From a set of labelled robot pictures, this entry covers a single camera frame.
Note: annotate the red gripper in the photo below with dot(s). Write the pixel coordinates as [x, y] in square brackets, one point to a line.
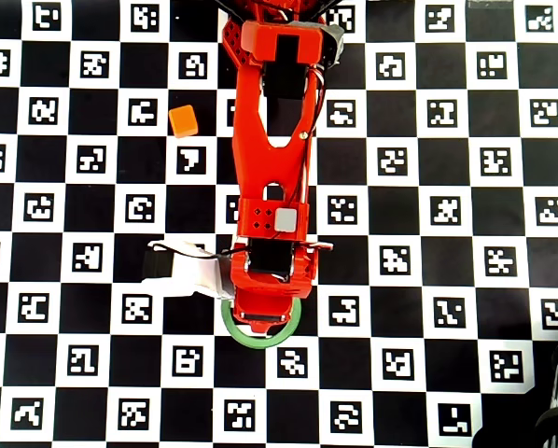
[263, 317]

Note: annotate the orange cube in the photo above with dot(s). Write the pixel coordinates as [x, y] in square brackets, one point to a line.
[183, 121]

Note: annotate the small grey square block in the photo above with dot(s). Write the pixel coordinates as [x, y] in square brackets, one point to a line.
[286, 220]

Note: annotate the black white marker checkerboard mat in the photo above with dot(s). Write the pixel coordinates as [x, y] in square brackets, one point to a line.
[120, 280]

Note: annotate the clear tape strip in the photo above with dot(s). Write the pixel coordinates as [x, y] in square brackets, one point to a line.
[489, 4]

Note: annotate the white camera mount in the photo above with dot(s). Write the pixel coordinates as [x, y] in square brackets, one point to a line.
[195, 275]

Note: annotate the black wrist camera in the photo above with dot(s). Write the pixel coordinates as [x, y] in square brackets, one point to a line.
[157, 263]

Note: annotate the grey duct tape wad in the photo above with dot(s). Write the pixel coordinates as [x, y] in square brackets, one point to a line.
[335, 39]

